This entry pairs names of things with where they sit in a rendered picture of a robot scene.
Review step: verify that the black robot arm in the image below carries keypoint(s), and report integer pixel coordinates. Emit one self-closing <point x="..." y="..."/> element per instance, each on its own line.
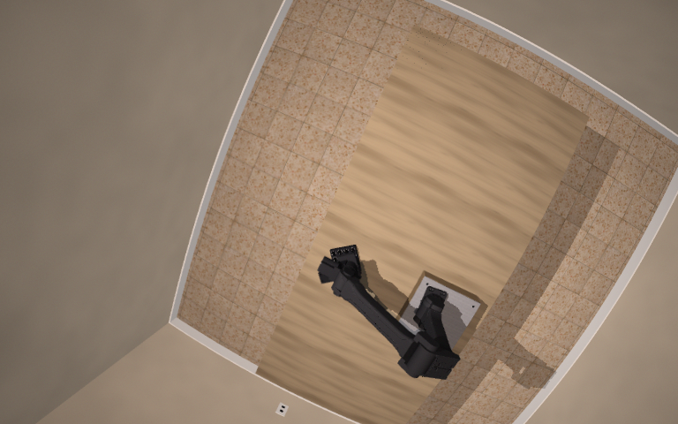
<point x="418" y="353"/>

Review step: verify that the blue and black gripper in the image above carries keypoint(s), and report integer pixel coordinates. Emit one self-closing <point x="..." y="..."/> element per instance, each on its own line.
<point x="352" y="262"/>

